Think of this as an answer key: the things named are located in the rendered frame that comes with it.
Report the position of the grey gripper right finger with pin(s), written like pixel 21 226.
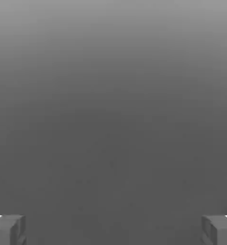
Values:
pixel 220 229

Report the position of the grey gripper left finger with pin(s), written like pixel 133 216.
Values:
pixel 6 229

